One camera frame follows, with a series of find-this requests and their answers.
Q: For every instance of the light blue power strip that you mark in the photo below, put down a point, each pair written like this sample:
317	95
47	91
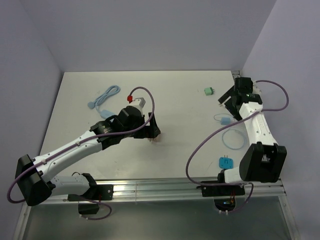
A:
105	114

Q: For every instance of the aluminium rail frame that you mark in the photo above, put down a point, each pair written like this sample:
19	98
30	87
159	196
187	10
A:
236	74
164	209

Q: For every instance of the blue flat plug adapter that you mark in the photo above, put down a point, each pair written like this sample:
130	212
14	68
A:
225	163

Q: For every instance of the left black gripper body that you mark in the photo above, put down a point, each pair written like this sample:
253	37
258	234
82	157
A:
146	132

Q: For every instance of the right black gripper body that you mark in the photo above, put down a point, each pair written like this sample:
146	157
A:
233	109

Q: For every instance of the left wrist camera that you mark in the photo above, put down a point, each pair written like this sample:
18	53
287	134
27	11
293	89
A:
138	102

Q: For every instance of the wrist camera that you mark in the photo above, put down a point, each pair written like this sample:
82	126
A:
256	89
138	102

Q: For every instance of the aluminium front rail frame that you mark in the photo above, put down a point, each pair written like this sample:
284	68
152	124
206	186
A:
164	209

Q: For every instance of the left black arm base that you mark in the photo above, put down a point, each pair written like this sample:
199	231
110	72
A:
91	201

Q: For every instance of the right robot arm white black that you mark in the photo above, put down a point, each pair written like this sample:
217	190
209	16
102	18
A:
264	159

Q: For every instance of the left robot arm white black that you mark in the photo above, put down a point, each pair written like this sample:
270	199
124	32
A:
38	178

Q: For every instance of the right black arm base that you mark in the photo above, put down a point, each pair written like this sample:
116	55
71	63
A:
228	192

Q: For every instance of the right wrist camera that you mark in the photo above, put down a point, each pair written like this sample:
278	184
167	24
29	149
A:
256	89

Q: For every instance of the light blue charger with cable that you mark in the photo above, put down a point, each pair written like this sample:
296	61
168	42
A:
226	119

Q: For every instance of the aluminium right rail frame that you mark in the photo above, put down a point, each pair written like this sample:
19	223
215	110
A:
236	74

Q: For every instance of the green plug adapter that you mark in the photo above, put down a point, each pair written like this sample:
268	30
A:
208	91

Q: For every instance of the pink cube socket adapter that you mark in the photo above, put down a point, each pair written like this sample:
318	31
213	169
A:
158	139

